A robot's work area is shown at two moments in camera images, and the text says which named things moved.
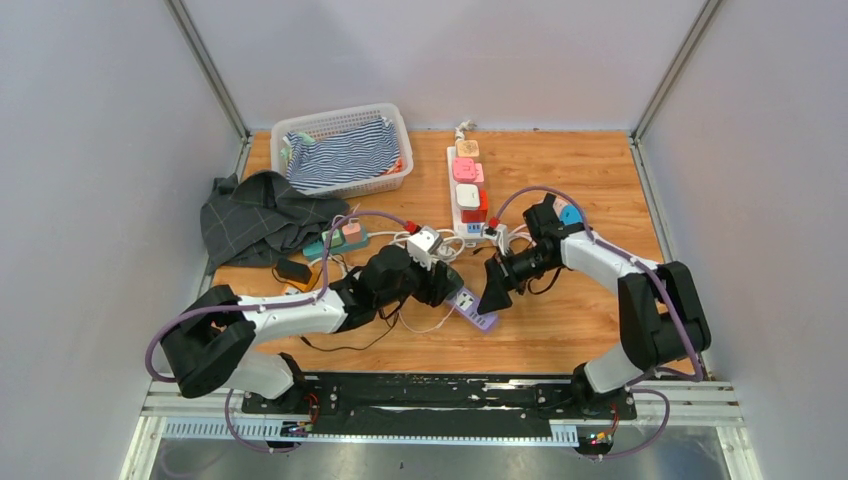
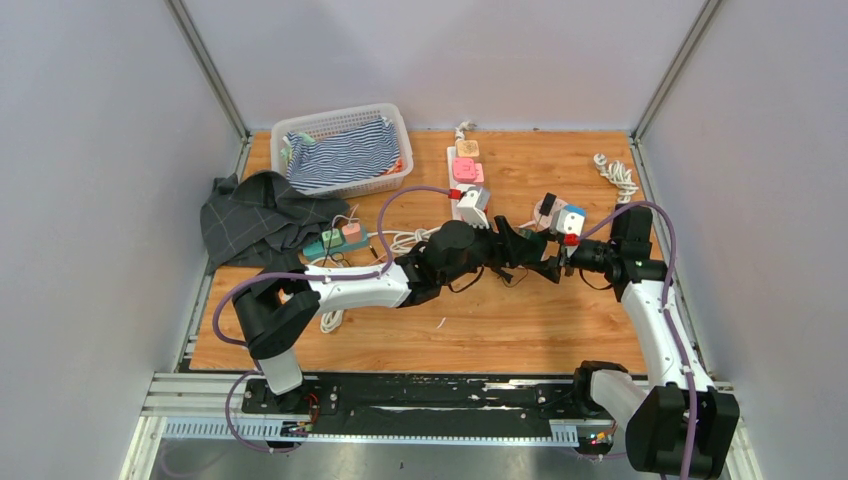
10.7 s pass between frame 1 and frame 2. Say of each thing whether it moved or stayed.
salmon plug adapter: stayed
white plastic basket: stayed
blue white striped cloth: stayed
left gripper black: moved
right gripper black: moved
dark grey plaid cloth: stayed
